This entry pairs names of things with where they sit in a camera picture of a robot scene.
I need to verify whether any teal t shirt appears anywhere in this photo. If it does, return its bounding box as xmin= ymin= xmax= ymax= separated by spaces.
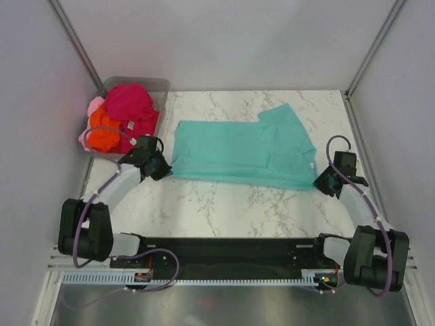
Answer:
xmin=171 ymin=104 xmax=317 ymax=190

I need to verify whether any clear plastic bin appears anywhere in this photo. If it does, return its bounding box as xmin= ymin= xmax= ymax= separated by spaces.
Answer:
xmin=81 ymin=77 xmax=169 ymax=156

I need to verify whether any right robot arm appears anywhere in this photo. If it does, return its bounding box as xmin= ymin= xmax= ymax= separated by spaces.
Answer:
xmin=311 ymin=151 xmax=409 ymax=292

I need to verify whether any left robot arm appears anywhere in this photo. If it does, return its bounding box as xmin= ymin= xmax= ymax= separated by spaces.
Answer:
xmin=58 ymin=135 xmax=172 ymax=268

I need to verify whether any orange t shirt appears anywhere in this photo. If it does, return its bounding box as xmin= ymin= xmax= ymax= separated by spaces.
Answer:
xmin=86 ymin=105 xmax=121 ymax=153

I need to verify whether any magenta t shirt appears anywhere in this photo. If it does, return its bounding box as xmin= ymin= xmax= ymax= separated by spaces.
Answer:
xmin=103 ymin=84 xmax=160 ymax=153

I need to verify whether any light pink t shirt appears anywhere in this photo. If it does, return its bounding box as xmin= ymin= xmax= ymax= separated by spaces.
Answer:
xmin=78 ymin=96 xmax=105 ymax=145

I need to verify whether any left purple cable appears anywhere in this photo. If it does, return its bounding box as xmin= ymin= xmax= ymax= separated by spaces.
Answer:
xmin=64 ymin=126 xmax=181 ymax=310

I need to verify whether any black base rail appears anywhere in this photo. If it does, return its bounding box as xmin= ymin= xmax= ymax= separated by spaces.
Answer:
xmin=110 ymin=237 xmax=336 ymax=280

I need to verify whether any white slotted cable duct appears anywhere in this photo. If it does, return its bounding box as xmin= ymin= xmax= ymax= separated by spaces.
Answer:
xmin=61 ymin=271 xmax=318 ymax=287

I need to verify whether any right aluminium frame post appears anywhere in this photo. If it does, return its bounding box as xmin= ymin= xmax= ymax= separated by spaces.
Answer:
xmin=343 ymin=0 xmax=407 ymax=101

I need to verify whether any aluminium frame post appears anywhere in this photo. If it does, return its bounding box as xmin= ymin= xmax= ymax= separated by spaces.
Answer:
xmin=47 ymin=0 xmax=103 ymax=90
xmin=343 ymin=0 xmax=407 ymax=101

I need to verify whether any left aluminium frame post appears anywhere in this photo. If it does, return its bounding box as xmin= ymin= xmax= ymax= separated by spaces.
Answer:
xmin=47 ymin=0 xmax=103 ymax=90

